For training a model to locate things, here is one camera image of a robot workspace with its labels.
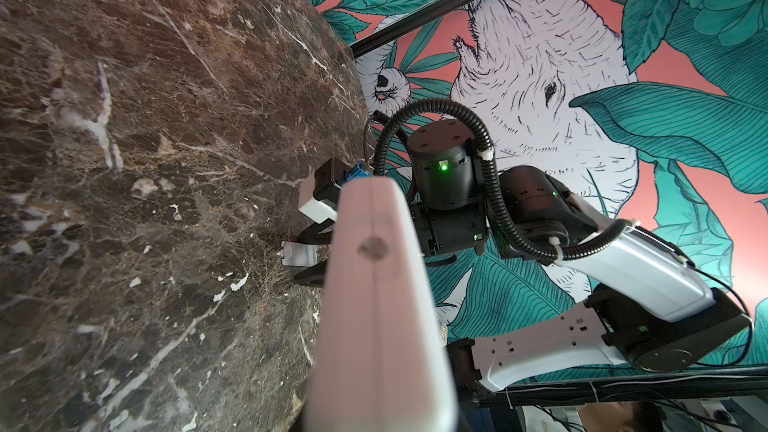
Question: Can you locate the black front mounting rail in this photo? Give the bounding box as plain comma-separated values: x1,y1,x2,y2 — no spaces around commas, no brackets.
458,366,767,410

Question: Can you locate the white remote battery cover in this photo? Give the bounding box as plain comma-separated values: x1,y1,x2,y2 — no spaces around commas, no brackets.
280,241,318,268

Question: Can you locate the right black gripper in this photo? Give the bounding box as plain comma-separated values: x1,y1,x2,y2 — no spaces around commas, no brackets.
293,202,489,287

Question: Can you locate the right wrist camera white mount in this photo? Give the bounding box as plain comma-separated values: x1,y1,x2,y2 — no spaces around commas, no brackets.
298,157,371,224

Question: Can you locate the white remote control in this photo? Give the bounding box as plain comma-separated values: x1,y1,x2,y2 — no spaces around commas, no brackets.
299,176,459,431

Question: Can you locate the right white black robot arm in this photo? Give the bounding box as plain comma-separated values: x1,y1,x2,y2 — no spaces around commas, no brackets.
373,99,754,400

